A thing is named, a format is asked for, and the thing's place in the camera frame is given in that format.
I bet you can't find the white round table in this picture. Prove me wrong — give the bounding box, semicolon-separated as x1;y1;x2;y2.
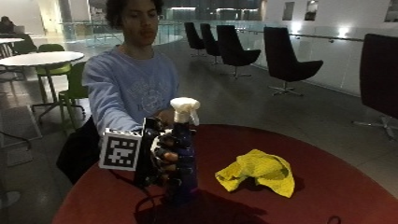
0;37;26;45
0;50;85;123

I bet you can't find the metal handrail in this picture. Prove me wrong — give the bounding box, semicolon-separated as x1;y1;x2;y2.
235;28;366;44

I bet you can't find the white marker cube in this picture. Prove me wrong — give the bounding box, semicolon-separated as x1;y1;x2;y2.
97;127;143;172

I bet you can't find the yellow cloth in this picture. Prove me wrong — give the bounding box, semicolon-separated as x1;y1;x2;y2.
214;148;297;199

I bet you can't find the black cable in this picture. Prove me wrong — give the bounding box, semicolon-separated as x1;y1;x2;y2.
108;169;167;220

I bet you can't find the dark green chair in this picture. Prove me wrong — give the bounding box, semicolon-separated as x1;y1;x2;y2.
10;33;40;56

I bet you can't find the dark blue spray bottle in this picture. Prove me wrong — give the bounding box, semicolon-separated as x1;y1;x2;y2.
163;96;202;207

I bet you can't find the black swivel chair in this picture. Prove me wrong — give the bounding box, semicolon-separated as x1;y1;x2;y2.
182;21;207;58
198;22;223;65
262;26;324;97
215;24;262;79
350;33;398;142

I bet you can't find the black seat back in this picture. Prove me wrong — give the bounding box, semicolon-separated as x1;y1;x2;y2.
54;116;102;185

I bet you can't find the the person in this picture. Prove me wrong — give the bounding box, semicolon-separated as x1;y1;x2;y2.
81;0;181;135

